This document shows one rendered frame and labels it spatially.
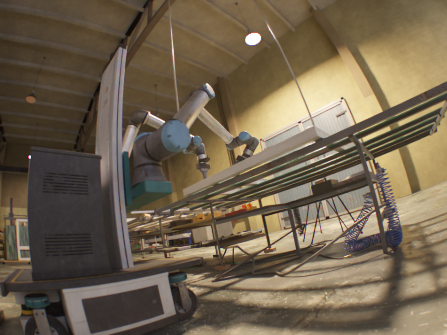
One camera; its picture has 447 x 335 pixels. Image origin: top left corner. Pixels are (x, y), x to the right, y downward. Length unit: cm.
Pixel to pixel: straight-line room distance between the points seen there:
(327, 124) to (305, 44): 383
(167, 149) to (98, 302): 72
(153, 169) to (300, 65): 925
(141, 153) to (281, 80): 928
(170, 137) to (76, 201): 50
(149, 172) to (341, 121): 774
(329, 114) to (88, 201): 825
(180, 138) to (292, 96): 868
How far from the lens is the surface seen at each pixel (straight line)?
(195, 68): 1171
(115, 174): 117
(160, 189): 108
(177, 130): 104
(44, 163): 100
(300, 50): 1035
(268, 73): 1069
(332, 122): 847
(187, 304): 117
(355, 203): 799
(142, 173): 110
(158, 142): 104
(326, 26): 997
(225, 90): 1165
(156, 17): 698
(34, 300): 94
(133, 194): 115
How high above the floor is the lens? 43
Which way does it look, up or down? 16 degrees up
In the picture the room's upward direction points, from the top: 11 degrees counter-clockwise
